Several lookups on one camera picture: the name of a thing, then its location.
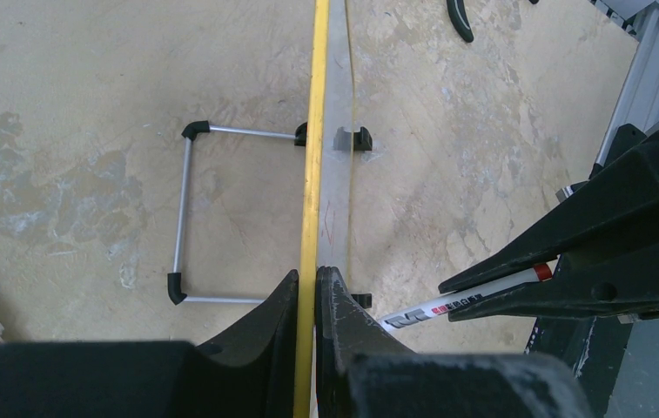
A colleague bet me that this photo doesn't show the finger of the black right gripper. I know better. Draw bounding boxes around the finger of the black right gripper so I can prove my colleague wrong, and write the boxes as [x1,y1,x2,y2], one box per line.
[447,243,659,322]
[438,131,659,293]

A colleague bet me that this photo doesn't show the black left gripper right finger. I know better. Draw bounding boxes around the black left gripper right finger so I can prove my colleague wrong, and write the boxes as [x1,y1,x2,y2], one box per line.
[315,266,592,417]

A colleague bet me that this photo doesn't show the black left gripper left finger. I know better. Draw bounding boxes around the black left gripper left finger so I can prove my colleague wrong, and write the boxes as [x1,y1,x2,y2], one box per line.
[0,271,299,417]

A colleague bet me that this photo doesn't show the red whiteboard marker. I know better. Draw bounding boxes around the red whiteboard marker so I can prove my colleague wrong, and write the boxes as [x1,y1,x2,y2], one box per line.
[377,264,553,332]

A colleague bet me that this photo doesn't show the yellow-framed whiteboard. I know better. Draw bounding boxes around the yellow-framed whiteboard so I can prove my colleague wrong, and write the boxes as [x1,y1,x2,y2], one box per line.
[167,0,374,418]

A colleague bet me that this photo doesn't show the black-handled pliers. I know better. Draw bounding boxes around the black-handled pliers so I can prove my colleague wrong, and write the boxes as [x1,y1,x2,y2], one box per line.
[447,0,474,43]

